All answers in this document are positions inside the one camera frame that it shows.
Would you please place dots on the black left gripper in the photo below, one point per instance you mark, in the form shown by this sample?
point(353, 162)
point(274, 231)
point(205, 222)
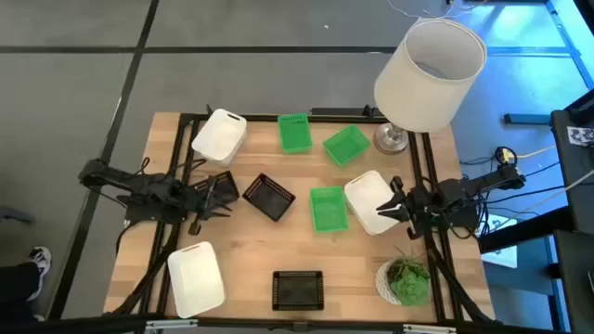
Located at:
point(197, 204)

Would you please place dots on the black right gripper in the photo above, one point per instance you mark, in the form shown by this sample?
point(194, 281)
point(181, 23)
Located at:
point(420, 206)

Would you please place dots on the white plastic basket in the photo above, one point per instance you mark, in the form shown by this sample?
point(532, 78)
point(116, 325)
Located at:
point(218, 137)
point(366, 199)
point(195, 280)

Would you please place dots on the green mesh plastic basket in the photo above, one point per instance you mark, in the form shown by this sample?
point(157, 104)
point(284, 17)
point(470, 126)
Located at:
point(294, 134)
point(328, 209)
point(346, 145)

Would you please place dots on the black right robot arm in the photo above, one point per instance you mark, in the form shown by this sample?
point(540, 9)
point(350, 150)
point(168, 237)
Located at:
point(468, 185)

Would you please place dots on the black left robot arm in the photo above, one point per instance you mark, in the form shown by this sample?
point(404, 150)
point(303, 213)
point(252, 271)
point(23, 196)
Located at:
point(139, 185)

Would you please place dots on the black mesh plastic basket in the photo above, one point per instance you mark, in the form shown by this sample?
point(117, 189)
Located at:
point(229, 184)
point(297, 290)
point(269, 197)

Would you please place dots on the potted green plant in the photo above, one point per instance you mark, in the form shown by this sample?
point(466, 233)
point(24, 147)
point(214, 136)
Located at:
point(408, 283)

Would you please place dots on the white floor box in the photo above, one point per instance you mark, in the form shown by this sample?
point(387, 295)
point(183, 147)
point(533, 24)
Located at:
point(503, 253)

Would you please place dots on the white shade table lamp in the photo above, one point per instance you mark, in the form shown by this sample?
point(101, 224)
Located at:
point(417, 93)

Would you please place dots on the black side desk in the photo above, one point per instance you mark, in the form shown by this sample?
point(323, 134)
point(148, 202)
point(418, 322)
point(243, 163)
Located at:
point(575, 185)

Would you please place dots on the person's shoe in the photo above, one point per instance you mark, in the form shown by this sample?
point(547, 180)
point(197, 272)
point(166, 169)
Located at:
point(42, 264)

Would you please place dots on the printed paper tag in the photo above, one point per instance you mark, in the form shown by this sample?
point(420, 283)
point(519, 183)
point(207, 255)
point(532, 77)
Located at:
point(581, 136)

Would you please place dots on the person's leg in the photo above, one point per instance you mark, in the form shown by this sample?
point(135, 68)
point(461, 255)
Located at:
point(18, 287)

